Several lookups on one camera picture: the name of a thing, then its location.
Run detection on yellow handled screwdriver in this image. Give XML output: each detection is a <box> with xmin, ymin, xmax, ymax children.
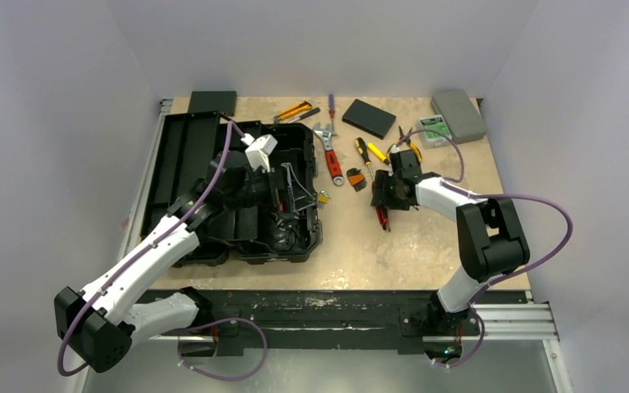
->
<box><xmin>367</xmin><ymin>142</ymin><xmax>390</xmax><ymax>165</ymax></box>

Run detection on red black handled tool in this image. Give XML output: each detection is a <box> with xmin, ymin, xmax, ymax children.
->
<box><xmin>375</xmin><ymin>206</ymin><xmax>391</xmax><ymax>232</ymax></box>

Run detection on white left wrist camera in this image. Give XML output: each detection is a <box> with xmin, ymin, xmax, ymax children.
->
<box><xmin>241</xmin><ymin>133</ymin><xmax>278</xmax><ymax>172</ymax></box>

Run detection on black plastic toolbox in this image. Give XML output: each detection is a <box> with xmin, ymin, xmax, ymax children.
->
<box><xmin>139</xmin><ymin>112</ymin><xmax>322</xmax><ymax>267</ymax></box>

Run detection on green labelled clear box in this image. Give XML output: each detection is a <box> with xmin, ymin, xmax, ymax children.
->
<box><xmin>416</xmin><ymin>115</ymin><xmax>452</xmax><ymax>149</ymax></box>

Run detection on black yellow stubby screwdriver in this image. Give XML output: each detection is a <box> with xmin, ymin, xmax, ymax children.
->
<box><xmin>355</xmin><ymin>138</ymin><xmax>375</xmax><ymax>185</ymax></box>

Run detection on black network switch box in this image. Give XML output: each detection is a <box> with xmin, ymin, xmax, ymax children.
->
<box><xmin>188</xmin><ymin>90</ymin><xmax>238</xmax><ymax>116</ymax></box>

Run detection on black flat box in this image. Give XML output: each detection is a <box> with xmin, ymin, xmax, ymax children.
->
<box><xmin>342</xmin><ymin>99</ymin><xmax>396</xmax><ymax>139</ymax></box>

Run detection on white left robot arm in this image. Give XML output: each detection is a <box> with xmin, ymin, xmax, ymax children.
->
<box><xmin>54</xmin><ymin>151</ymin><xmax>273</xmax><ymax>377</ymax></box>

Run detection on black handled pliers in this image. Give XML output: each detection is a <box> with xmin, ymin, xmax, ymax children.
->
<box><xmin>269</xmin><ymin>162</ymin><xmax>315</xmax><ymax>246</ymax></box>

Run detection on grey plastic case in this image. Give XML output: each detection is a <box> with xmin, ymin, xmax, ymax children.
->
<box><xmin>431</xmin><ymin>89</ymin><xmax>487</xmax><ymax>144</ymax></box>

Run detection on red handled adjustable wrench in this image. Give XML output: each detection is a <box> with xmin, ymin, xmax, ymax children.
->
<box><xmin>313</xmin><ymin>123</ymin><xmax>344</xmax><ymax>187</ymax></box>

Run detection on yellow handled pliers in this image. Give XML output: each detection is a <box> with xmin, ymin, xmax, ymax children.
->
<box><xmin>398</xmin><ymin>125</ymin><xmax>423</xmax><ymax>163</ymax></box>

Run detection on red blue screwdriver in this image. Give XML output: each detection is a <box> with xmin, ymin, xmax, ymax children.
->
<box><xmin>328</xmin><ymin>93</ymin><xmax>336</xmax><ymax>120</ymax></box>

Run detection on aluminium rail frame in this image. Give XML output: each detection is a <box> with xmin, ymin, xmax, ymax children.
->
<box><xmin>432</xmin><ymin>303</ymin><xmax>573</xmax><ymax>392</ymax></box>

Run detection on yellow utility knife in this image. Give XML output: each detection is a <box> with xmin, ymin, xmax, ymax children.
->
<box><xmin>273</xmin><ymin>101</ymin><xmax>313</xmax><ymax>124</ymax></box>

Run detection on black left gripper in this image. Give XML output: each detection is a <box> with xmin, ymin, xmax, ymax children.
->
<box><xmin>224</xmin><ymin>163</ymin><xmax>315</xmax><ymax>213</ymax></box>

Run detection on black orange hex key holder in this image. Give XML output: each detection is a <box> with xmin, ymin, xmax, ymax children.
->
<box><xmin>346</xmin><ymin>168</ymin><xmax>367</xmax><ymax>192</ymax></box>

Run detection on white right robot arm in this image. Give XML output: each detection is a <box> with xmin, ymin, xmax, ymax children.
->
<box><xmin>371</xmin><ymin>149</ymin><xmax>530</xmax><ymax>333</ymax></box>

